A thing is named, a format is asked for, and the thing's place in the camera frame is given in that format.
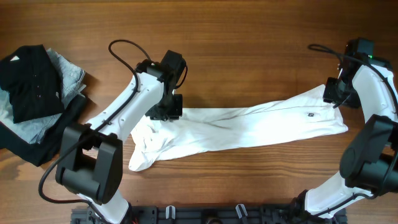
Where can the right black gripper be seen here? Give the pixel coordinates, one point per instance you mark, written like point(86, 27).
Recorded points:
point(334, 92)

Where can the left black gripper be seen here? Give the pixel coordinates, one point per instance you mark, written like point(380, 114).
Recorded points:
point(173, 112)

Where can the white polo shirt black print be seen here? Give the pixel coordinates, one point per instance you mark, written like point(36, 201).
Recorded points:
point(199, 130)

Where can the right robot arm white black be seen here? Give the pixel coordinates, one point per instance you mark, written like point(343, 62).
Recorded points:
point(365, 81)

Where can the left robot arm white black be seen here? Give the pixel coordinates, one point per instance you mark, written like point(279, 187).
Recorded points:
point(92, 164)

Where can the black folded garment bottom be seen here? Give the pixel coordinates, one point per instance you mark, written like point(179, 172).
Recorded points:
point(41, 153)

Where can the black folded polo shirt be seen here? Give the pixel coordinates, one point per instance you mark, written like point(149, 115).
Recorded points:
point(33, 84)

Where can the light blue denim garment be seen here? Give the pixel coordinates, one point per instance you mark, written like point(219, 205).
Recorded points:
point(33, 131)

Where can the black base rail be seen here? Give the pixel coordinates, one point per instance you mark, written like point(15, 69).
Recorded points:
point(265, 214)

